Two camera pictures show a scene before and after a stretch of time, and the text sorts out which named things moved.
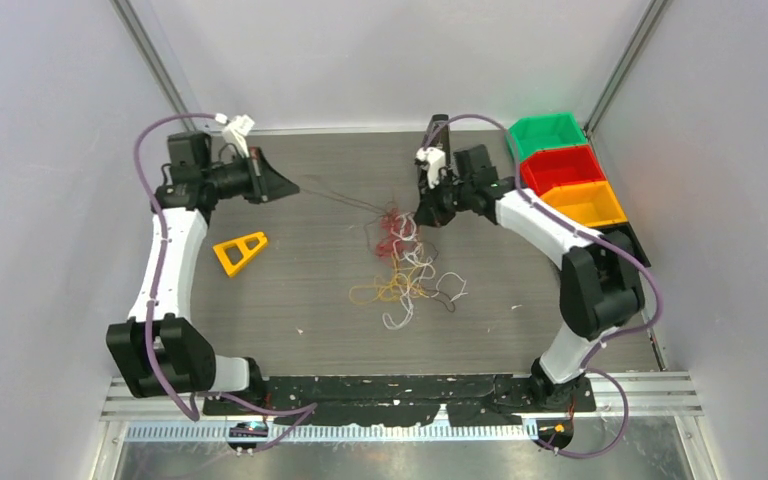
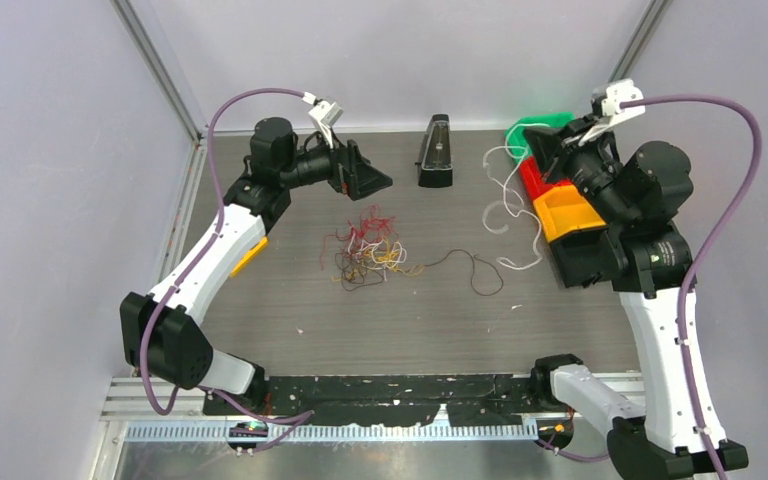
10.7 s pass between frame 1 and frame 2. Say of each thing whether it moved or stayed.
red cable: moved
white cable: moved
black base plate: stayed
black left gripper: moved
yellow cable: moved
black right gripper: moved
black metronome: stayed
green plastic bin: stayed
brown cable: moved
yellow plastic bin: stayed
